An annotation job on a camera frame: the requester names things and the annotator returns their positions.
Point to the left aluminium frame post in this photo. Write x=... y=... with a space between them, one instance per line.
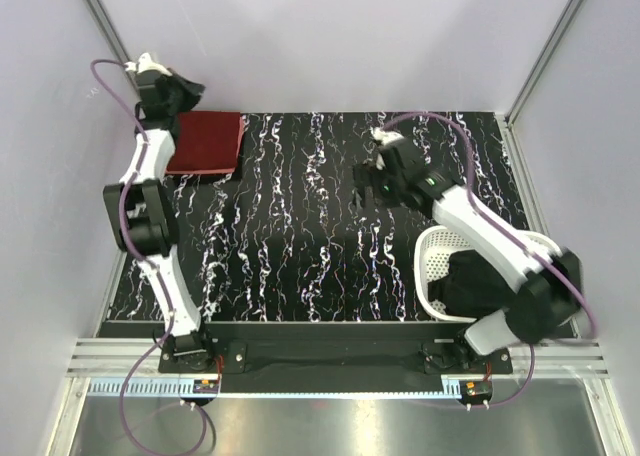
x=117 y=59

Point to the white slotted cable duct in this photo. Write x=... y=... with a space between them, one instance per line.
x=198 y=388

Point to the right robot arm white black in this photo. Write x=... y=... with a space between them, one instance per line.
x=546 y=285

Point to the white plastic laundry basket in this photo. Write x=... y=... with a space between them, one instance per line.
x=433 y=248

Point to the aluminium frame post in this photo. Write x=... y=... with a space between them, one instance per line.
x=117 y=59
x=560 y=29

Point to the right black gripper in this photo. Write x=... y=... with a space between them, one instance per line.
x=367 y=176

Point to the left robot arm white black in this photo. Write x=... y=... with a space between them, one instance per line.
x=143 y=221

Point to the dark red t shirt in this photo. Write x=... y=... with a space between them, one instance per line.
x=207 y=143

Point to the folded pink t shirt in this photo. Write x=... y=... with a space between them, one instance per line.
x=220 y=172

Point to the right aluminium frame post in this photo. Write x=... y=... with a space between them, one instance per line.
x=560 y=29

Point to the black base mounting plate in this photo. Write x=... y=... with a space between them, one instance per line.
x=395 y=356

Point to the black garment in basket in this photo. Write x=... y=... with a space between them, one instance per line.
x=472 y=287

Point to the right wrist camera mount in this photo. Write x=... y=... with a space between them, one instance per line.
x=384 y=140

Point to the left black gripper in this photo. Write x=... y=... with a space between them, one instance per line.
x=193 y=90

